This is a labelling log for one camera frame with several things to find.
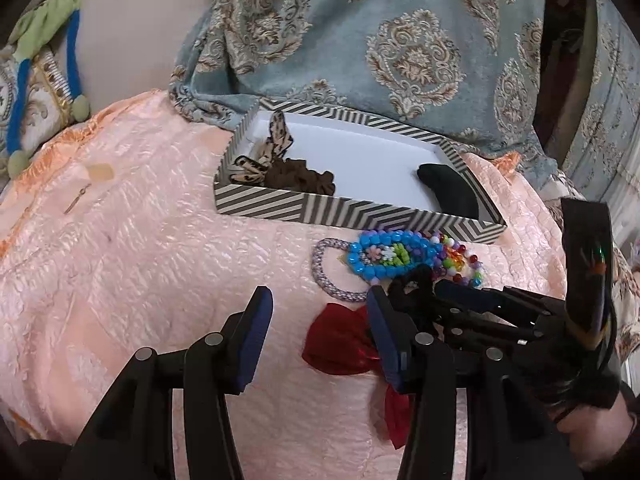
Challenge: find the red hair bow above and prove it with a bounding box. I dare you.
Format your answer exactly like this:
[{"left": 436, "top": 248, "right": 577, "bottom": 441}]
[{"left": 301, "top": 302, "right": 413, "bottom": 450}]

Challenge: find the blue patterned cushion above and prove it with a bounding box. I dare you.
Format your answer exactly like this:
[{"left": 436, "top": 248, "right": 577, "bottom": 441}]
[{"left": 169, "top": 0, "right": 562, "bottom": 162}]

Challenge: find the striped cardboard box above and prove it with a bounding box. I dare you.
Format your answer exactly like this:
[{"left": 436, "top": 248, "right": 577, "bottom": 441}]
[{"left": 213, "top": 99, "right": 507, "bottom": 246}]

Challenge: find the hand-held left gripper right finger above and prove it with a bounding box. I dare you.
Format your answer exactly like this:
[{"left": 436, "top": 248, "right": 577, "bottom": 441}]
[{"left": 366, "top": 285, "right": 583, "bottom": 480}]

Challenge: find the brown scrunchie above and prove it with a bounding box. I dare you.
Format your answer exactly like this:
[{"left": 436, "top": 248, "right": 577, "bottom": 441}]
[{"left": 263, "top": 157, "right": 337, "bottom": 196}]

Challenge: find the black fabric pouch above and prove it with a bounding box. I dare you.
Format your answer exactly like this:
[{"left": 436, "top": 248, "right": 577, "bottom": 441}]
[{"left": 416, "top": 162, "right": 482, "bottom": 220}]

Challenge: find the leopard print hair bow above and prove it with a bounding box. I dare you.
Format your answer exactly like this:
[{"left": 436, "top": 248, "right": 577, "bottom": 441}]
[{"left": 230, "top": 111, "right": 296, "bottom": 187}]

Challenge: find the multicolour bead bracelet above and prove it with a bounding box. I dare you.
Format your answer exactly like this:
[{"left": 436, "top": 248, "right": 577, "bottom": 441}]
[{"left": 429, "top": 231, "right": 487, "bottom": 289}]

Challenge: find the cream patterned cushion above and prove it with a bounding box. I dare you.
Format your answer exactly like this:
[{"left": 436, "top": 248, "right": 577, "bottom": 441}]
[{"left": 0, "top": 45, "right": 76, "bottom": 161}]

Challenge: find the person's right hand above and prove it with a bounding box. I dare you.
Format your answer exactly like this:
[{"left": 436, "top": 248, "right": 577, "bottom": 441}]
[{"left": 555, "top": 402, "right": 628, "bottom": 471}]

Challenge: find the green and blue stuffed toy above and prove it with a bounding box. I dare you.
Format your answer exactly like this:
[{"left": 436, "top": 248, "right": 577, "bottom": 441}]
[{"left": 5, "top": 0, "right": 92, "bottom": 179}]

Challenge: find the pink quilted bedspread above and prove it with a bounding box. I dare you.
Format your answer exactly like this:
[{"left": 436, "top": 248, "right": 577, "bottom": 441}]
[{"left": 0, "top": 89, "right": 573, "bottom": 480}]

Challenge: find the blue damask curtain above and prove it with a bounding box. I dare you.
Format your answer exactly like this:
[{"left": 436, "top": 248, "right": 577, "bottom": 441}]
[{"left": 560, "top": 0, "right": 640, "bottom": 241}]

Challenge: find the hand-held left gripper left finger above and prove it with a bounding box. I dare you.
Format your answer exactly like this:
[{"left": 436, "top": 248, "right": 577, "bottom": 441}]
[{"left": 60, "top": 286, "right": 275, "bottom": 480}]

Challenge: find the small metal hairpin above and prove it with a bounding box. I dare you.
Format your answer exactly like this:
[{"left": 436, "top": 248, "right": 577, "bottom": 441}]
[{"left": 64, "top": 185, "right": 93, "bottom": 215}]

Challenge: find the black scrunchie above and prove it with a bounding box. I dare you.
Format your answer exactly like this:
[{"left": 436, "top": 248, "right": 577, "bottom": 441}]
[{"left": 387, "top": 264, "right": 438, "bottom": 323}]

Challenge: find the blue bead bracelet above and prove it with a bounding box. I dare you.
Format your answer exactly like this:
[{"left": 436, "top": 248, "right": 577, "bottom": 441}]
[{"left": 348, "top": 230, "right": 442, "bottom": 279}]

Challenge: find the lilac woven bracelet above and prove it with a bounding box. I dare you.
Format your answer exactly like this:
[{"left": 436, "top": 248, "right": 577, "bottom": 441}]
[{"left": 314, "top": 238, "right": 371, "bottom": 304}]

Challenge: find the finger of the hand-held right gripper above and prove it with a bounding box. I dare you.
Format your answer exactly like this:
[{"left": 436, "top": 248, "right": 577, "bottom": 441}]
[
  {"left": 435, "top": 312, "right": 551, "bottom": 356},
  {"left": 435, "top": 279, "right": 566, "bottom": 328}
]

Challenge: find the dark wooden frame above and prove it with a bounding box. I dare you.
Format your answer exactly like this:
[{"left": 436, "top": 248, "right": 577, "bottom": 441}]
[{"left": 531, "top": 0, "right": 601, "bottom": 161}]

